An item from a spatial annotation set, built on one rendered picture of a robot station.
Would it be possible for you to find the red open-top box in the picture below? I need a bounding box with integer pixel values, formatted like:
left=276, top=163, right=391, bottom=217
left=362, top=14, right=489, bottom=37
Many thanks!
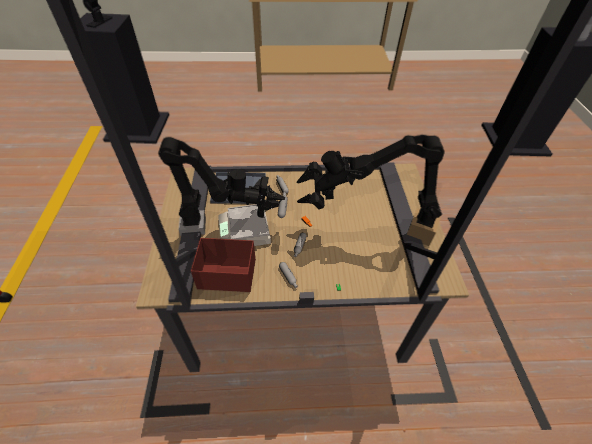
left=191, top=238, right=256, bottom=292

